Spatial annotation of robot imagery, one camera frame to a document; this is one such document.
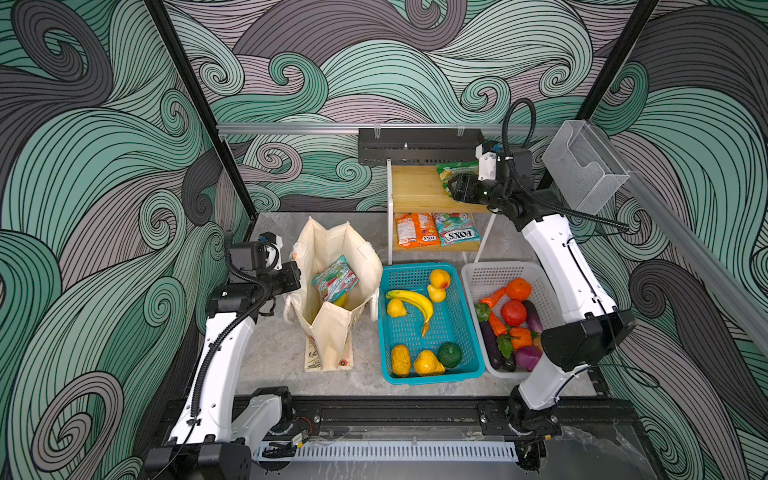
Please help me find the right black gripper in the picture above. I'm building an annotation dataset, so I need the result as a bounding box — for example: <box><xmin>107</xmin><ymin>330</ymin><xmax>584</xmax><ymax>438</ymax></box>
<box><xmin>451</xmin><ymin>171</ymin><xmax>518</xmax><ymax>212</ymax></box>

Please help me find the blue-red candy bag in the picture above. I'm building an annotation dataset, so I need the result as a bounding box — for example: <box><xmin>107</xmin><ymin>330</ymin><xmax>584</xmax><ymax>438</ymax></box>
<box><xmin>312</xmin><ymin>255</ymin><xmax>359</xmax><ymax>303</ymax></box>

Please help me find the floral canvas tote bag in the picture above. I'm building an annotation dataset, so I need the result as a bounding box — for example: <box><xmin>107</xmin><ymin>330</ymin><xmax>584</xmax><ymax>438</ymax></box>
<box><xmin>283</xmin><ymin>219</ymin><xmax>383</xmax><ymax>371</ymax></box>

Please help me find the yellow lemon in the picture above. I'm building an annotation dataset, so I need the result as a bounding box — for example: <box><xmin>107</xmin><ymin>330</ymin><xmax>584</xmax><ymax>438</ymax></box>
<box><xmin>427</xmin><ymin>285</ymin><xmax>447</xmax><ymax>304</ymax></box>

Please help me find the green-yellow candy bag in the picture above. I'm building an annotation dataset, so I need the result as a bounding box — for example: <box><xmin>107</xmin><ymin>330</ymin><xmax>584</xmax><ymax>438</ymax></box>
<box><xmin>436</xmin><ymin>160</ymin><xmax>479</xmax><ymax>195</ymax></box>

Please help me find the yellow banana bunch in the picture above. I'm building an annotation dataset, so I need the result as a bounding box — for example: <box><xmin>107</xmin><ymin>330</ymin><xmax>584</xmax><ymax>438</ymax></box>
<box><xmin>332</xmin><ymin>292</ymin><xmax>348</xmax><ymax>307</ymax></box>

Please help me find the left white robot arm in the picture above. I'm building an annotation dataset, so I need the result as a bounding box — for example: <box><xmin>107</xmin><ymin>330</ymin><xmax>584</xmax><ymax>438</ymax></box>
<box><xmin>144</xmin><ymin>261</ymin><xmax>301</xmax><ymax>479</ymax></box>

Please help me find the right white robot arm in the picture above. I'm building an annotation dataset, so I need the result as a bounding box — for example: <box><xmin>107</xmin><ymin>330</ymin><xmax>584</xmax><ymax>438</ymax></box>
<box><xmin>449</xmin><ymin>174</ymin><xmax>635</xmax><ymax>440</ymax></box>

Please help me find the green Fox's candy bag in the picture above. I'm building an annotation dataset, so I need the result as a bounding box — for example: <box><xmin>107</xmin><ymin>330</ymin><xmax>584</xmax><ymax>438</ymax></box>
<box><xmin>432</xmin><ymin>213</ymin><xmax>480</xmax><ymax>247</ymax></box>

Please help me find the orange candy bag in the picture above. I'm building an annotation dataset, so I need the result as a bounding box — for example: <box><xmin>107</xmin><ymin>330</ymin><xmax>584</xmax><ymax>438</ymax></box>
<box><xmin>395</xmin><ymin>213</ymin><xmax>440</xmax><ymax>249</ymax></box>

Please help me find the white wooden two-tier shelf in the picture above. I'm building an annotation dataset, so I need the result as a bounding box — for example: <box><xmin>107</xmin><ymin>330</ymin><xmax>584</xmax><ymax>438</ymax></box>
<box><xmin>386</xmin><ymin>160</ymin><xmax>488</xmax><ymax>265</ymax></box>

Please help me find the yellow-red mango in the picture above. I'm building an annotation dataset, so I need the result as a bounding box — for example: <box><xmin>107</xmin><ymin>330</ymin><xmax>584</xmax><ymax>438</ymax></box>
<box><xmin>429</xmin><ymin>269</ymin><xmax>451</xmax><ymax>290</ymax></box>

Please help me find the orange tomato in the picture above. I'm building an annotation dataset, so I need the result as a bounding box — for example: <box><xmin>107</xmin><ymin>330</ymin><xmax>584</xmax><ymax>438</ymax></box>
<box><xmin>505</xmin><ymin>278</ymin><xmax>532</xmax><ymax>301</ymax></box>

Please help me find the small yellow pear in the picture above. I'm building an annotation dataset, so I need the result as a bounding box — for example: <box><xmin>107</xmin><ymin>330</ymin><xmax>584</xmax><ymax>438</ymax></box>
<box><xmin>386</xmin><ymin>299</ymin><xmax>407</xmax><ymax>318</ymax></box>

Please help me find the single yellow banana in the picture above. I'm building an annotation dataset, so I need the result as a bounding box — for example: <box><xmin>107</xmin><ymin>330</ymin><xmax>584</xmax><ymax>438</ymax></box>
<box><xmin>385</xmin><ymin>290</ymin><xmax>434</xmax><ymax>337</ymax></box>

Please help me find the white plastic basket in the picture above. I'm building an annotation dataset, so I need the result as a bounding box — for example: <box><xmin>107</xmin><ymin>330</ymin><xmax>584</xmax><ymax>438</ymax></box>
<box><xmin>461</xmin><ymin>261</ymin><xmax>564</xmax><ymax>384</ymax></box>

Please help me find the red tomato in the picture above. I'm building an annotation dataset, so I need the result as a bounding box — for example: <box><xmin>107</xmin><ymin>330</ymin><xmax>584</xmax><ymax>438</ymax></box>
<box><xmin>501</xmin><ymin>299</ymin><xmax>527</xmax><ymax>327</ymax></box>

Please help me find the yellow corn cob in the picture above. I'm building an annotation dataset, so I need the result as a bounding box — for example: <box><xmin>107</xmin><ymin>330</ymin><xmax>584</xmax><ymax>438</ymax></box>
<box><xmin>391</xmin><ymin>344</ymin><xmax>411</xmax><ymax>378</ymax></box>

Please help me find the teal plastic basket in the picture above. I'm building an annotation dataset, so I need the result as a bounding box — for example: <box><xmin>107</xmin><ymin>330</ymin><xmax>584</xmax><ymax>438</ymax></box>
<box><xmin>378</xmin><ymin>263</ymin><xmax>484</xmax><ymax>386</ymax></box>

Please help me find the small dark eggplant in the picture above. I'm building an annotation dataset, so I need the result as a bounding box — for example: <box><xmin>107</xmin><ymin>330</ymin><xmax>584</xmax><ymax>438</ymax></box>
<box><xmin>522</xmin><ymin>300</ymin><xmax>544</xmax><ymax>335</ymax></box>

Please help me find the purple eggplant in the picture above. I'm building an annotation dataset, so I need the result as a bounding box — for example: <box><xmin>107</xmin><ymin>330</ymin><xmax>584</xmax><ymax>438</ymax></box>
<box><xmin>478</xmin><ymin>321</ymin><xmax>504</xmax><ymax>370</ymax></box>

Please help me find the orange bell pepper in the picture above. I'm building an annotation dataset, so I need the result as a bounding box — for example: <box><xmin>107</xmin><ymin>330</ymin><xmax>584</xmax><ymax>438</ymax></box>
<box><xmin>509</xmin><ymin>327</ymin><xmax>533</xmax><ymax>351</ymax></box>

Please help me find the green avocado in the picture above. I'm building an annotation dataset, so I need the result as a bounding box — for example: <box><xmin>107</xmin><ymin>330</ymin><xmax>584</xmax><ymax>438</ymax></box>
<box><xmin>437</xmin><ymin>342</ymin><xmax>463</xmax><ymax>369</ymax></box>

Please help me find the purple red onion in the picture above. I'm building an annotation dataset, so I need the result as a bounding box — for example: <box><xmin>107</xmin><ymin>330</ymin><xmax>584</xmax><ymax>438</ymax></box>
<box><xmin>514</xmin><ymin>346</ymin><xmax>543</xmax><ymax>372</ymax></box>

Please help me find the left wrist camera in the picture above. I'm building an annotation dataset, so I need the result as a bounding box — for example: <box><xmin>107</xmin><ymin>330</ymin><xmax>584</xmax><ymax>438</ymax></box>
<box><xmin>228</xmin><ymin>232</ymin><xmax>283</xmax><ymax>276</ymax></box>

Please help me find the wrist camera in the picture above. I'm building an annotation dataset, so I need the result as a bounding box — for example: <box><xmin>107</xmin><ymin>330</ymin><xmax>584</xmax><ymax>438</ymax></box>
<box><xmin>228</xmin><ymin>232</ymin><xmax>283</xmax><ymax>276</ymax></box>
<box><xmin>475</xmin><ymin>144</ymin><xmax>533</xmax><ymax>181</ymax></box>

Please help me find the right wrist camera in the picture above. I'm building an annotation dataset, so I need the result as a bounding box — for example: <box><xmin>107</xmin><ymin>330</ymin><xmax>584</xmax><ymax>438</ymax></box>
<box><xmin>475</xmin><ymin>144</ymin><xmax>533</xmax><ymax>181</ymax></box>

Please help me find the black metal wall tray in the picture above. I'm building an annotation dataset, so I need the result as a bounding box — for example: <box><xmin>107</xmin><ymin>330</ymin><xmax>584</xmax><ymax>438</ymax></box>
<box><xmin>357</xmin><ymin>128</ymin><xmax>485</xmax><ymax>167</ymax></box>

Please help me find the clear acrylic wall holder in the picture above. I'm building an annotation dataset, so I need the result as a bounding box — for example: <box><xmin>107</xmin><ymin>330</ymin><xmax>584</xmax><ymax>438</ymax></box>
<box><xmin>542</xmin><ymin>120</ymin><xmax>629</xmax><ymax>214</ymax></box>

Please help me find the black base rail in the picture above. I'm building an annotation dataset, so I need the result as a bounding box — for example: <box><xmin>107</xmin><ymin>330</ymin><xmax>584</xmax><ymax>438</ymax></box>
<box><xmin>267</xmin><ymin>395</ymin><xmax>639</xmax><ymax>440</ymax></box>

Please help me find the white slotted cable duct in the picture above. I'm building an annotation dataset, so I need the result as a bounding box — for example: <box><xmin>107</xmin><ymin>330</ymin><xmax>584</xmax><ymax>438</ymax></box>
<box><xmin>274</xmin><ymin>441</ymin><xmax>518</xmax><ymax>463</ymax></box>

